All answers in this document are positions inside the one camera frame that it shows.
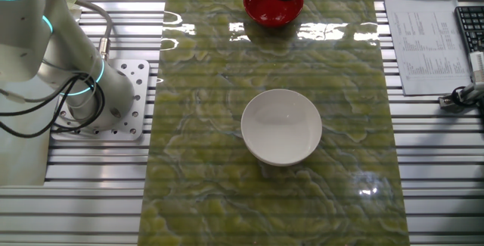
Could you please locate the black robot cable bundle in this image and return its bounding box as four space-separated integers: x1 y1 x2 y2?
0 72 106 139

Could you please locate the printed table paper sheet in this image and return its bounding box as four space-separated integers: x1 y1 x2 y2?
385 0 473 96

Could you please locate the white bowl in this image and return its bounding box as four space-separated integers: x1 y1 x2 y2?
240 89 323 167

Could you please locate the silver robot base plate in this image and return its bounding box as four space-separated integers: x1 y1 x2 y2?
51 58 151 142

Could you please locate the camera mount with black cable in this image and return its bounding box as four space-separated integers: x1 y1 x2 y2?
438 82 484 111

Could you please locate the black keyboard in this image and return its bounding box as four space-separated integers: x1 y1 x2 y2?
455 5 484 54

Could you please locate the green marble pattern mat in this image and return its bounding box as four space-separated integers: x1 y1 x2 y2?
138 0 411 246

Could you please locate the red bowl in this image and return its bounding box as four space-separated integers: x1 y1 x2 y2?
243 0 305 27

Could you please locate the grey conduit cable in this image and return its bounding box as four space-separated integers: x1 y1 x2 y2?
73 0 113 61

